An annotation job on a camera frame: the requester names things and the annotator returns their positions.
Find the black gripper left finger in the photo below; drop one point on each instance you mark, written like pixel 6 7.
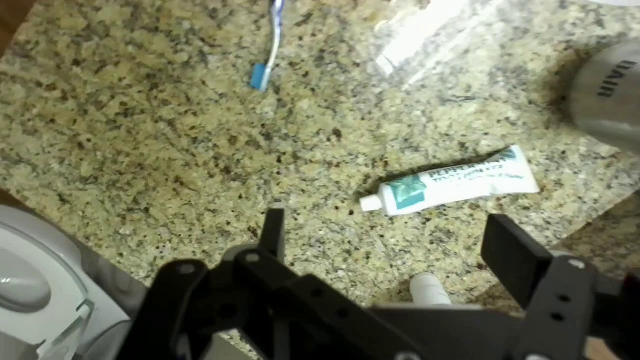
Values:
pixel 300 312

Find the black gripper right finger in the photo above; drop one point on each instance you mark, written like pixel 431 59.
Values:
pixel 552 300

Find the white toothpaste tube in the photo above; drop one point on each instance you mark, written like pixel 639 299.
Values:
pixel 461 181

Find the blue white toothbrush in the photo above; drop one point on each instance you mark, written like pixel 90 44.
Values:
pixel 273 40

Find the pump dispenser bottle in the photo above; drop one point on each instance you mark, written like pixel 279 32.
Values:
pixel 607 120

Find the white toilet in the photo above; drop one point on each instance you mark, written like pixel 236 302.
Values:
pixel 33 287

